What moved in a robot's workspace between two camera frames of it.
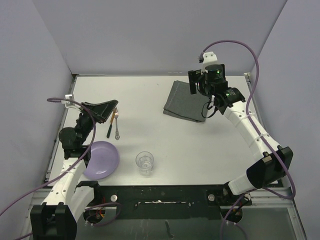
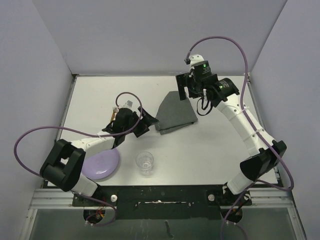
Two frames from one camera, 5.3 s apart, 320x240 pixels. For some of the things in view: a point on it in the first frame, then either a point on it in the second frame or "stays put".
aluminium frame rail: x=281 y=199 stays put
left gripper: x=100 y=111 -> x=149 y=121
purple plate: x=104 y=160 stays put
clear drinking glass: x=144 y=161 stays put
